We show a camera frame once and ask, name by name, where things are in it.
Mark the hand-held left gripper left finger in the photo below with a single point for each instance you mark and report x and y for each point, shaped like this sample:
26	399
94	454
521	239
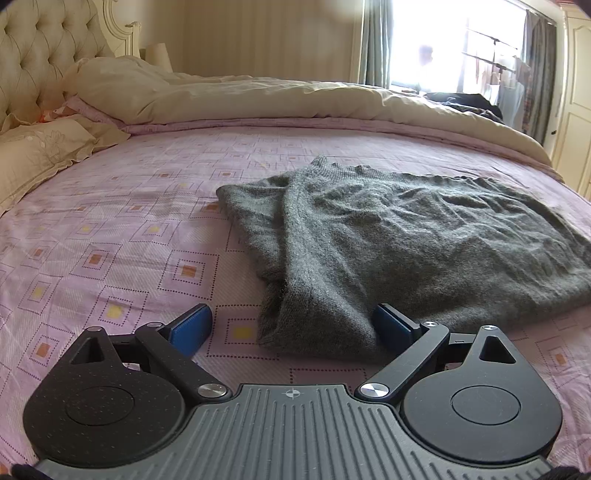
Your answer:
191	325

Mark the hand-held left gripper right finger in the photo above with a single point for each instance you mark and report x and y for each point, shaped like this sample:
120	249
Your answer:
392	328

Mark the cream wardrobe door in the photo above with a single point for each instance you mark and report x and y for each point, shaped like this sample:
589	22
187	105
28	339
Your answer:
575	106

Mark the cream tufted headboard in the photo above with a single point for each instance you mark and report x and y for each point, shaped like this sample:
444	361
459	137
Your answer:
41	50

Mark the beige ruffled pillow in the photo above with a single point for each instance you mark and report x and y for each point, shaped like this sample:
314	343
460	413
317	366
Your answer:
41	147

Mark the grey hanging garment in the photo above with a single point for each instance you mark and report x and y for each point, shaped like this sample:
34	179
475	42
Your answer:
508	101

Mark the grey green curtain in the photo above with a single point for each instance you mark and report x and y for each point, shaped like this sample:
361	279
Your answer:
541	78
376	41

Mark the beige duvet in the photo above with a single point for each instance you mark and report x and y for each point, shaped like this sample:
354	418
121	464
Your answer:
277	99

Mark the cream bedside lamp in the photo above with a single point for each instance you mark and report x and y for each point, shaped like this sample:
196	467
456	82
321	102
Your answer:
160	57

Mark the pink patterned bedsheet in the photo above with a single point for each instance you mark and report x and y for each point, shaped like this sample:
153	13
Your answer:
138	221

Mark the grey argyle sweater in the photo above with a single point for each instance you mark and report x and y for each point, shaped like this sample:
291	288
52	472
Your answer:
392	240

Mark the orange pink cloth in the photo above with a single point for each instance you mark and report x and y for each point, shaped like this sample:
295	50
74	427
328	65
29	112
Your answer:
53	113

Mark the dark clothes pile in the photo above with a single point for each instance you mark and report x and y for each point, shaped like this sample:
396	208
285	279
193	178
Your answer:
466	104

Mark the clothes drying rack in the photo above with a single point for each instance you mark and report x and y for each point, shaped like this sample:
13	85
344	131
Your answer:
491	41

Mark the plaid hanging shirt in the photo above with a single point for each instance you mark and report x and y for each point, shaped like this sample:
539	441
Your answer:
523	87

